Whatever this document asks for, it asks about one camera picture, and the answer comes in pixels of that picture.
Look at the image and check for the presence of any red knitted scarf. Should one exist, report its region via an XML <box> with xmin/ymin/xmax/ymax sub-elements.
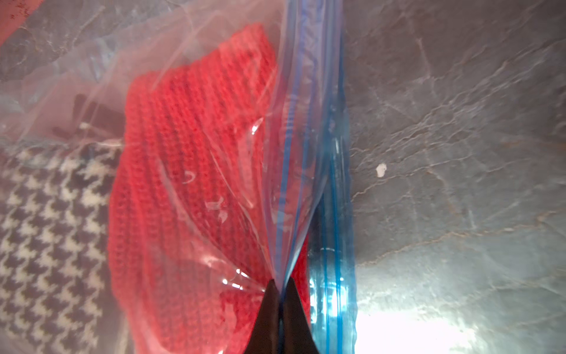
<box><xmin>108</xmin><ymin>22</ymin><xmax>317</xmax><ymax>353</ymax></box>

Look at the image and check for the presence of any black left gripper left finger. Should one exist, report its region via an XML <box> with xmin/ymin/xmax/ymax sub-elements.
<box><xmin>243</xmin><ymin>280</ymin><xmax>280</xmax><ymax>354</ymax></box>

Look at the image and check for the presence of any black white houndstooth scarf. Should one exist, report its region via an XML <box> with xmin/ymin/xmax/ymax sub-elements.
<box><xmin>1</xmin><ymin>142</ymin><xmax>122</xmax><ymax>353</ymax></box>

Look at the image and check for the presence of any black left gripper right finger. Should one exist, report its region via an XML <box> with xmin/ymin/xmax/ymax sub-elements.
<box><xmin>281</xmin><ymin>279</ymin><xmax>319</xmax><ymax>354</ymax></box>

